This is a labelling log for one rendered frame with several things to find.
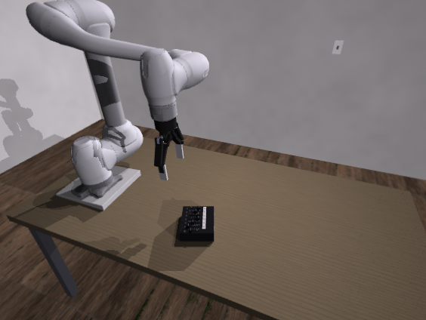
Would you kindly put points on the black lighting desk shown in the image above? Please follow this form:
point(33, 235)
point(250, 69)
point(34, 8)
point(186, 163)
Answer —
point(197, 224)

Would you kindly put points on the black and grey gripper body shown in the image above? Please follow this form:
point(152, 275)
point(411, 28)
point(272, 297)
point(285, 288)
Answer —
point(164, 128)

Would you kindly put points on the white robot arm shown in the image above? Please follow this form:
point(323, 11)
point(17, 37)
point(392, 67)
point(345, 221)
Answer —
point(70, 22)

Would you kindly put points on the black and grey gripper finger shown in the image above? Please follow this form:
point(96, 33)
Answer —
point(177, 138)
point(159, 160)

